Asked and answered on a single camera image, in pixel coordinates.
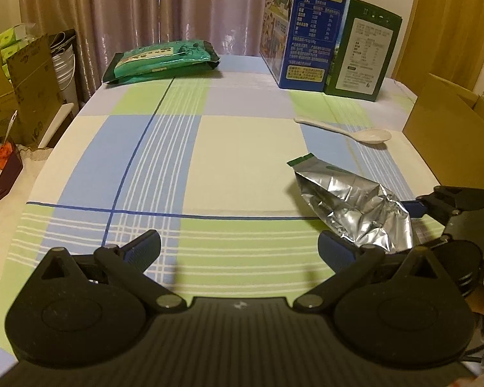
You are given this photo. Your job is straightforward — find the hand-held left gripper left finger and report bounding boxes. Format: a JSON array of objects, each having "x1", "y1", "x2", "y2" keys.
[{"x1": 35, "y1": 229, "x2": 186, "y2": 313}]

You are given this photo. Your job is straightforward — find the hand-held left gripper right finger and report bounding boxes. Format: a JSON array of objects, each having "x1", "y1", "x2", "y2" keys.
[{"x1": 293, "y1": 231, "x2": 445, "y2": 313}]

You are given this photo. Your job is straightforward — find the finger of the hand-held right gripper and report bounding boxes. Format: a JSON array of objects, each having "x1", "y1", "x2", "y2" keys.
[
  {"x1": 412, "y1": 235, "x2": 455, "y2": 251},
  {"x1": 403, "y1": 186, "x2": 484, "y2": 227}
]

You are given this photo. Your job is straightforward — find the silver foil bag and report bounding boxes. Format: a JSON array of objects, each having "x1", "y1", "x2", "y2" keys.
[{"x1": 287, "y1": 153, "x2": 414, "y2": 255}]

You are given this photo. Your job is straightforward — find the large cardboard box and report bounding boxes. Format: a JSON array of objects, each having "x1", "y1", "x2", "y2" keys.
[{"x1": 402, "y1": 73, "x2": 484, "y2": 195}]

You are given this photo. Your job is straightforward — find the desktop with checked tablecloth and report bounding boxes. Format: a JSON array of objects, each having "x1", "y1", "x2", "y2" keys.
[{"x1": 0, "y1": 54, "x2": 462, "y2": 373}]

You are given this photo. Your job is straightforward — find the white plastic spoon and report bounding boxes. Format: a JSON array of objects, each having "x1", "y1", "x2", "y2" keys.
[{"x1": 294, "y1": 116, "x2": 392, "y2": 144}]

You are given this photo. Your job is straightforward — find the white board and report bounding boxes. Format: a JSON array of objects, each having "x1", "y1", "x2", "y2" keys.
[{"x1": 38, "y1": 102, "x2": 76, "y2": 151}]

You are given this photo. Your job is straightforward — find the dark red box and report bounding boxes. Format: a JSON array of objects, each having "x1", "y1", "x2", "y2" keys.
[{"x1": 0, "y1": 151, "x2": 25, "y2": 213}]

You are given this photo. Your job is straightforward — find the green carton box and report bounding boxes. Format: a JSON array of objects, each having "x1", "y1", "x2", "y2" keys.
[{"x1": 323, "y1": 0, "x2": 403, "y2": 103}]

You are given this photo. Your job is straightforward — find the orange small item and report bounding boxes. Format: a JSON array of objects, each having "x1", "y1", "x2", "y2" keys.
[{"x1": 0, "y1": 139, "x2": 15, "y2": 169}]

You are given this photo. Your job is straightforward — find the green tea packet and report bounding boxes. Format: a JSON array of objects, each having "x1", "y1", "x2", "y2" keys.
[
  {"x1": 114, "y1": 40, "x2": 218, "y2": 77},
  {"x1": 103, "y1": 61, "x2": 221, "y2": 85}
]

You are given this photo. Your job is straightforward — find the tall brown cardboard box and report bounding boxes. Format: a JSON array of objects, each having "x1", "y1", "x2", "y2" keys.
[{"x1": 5, "y1": 34, "x2": 64, "y2": 148}]

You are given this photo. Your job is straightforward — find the white bucket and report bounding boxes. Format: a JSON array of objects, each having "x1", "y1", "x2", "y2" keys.
[{"x1": 48, "y1": 30, "x2": 82, "y2": 108}]

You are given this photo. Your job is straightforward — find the yellow curtain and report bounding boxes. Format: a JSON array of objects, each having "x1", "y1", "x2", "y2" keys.
[{"x1": 390, "y1": 0, "x2": 484, "y2": 94}]

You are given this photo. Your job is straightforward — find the blue milk carton box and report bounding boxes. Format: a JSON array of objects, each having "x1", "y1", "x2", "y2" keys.
[{"x1": 259, "y1": 0, "x2": 362, "y2": 89}]

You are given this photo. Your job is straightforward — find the pink shiny curtain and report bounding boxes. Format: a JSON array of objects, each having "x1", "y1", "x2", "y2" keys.
[{"x1": 18, "y1": 0, "x2": 276, "y2": 90}]

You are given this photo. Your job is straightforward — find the green tissue packs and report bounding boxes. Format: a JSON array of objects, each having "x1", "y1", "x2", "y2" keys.
[{"x1": 0, "y1": 24, "x2": 39, "y2": 62}]

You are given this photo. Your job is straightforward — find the metal spoon handle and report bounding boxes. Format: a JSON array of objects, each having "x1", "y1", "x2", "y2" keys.
[{"x1": 2, "y1": 110, "x2": 19, "y2": 146}]

